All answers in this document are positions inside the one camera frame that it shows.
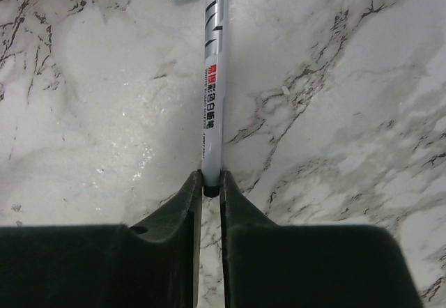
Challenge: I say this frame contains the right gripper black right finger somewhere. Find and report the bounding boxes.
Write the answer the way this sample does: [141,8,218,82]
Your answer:
[220,172,422,307]

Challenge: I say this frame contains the white whiteboard marker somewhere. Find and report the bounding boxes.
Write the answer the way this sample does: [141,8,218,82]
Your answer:
[201,0,229,198]

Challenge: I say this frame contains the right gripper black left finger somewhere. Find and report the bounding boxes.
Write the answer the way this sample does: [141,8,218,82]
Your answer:
[1,171,202,307]

